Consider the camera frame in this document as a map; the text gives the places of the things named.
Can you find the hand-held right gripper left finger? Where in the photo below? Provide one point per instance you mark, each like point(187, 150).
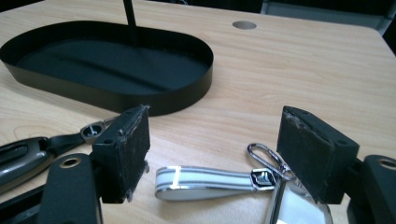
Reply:
point(124, 155)

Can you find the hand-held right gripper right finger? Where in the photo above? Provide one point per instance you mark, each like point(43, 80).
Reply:
point(314, 155)

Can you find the black key rack with tray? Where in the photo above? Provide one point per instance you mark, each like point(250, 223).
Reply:
point(109, 101)

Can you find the grey round table grommet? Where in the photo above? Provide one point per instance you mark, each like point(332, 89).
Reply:
point(244, 25)

